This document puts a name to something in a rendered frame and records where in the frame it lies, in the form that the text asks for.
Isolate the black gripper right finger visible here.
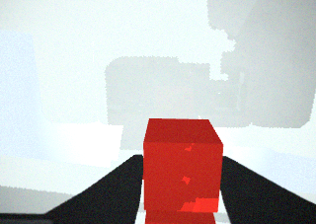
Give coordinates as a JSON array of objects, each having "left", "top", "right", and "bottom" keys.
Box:
[{"left": 220, "top": 156, "right": 316, "bottom": 224}]

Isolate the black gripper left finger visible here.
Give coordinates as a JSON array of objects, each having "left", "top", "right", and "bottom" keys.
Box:
[{"left": 0, "top": 154, "right": 143, "bottom": 224}]

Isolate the red cube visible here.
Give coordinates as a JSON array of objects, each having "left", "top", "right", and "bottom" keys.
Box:
[
  {"left": 145, "top": 210, "right": 216, "bottom": 224},
  {"left": 143, "top": 118, "right": 224, "bottom": 212}
]

